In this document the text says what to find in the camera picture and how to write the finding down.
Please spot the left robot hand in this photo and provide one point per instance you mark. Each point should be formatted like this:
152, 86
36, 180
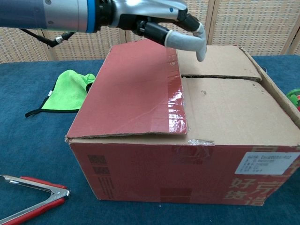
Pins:
145, 11

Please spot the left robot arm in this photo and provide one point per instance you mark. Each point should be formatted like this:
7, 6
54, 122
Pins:
47, 14

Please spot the woven bamboo folding screen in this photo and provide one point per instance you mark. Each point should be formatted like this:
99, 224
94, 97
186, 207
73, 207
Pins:
246, 25

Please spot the green microfiber cloth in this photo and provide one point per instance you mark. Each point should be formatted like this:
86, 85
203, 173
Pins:
66, 93

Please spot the blue table cover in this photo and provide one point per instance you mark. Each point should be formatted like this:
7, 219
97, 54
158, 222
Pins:
32, 145

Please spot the red cardboard box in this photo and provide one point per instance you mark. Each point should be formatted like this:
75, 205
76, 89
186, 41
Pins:
150, 168

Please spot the colourful toy at right edge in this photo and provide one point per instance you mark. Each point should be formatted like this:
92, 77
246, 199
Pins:
294, 96

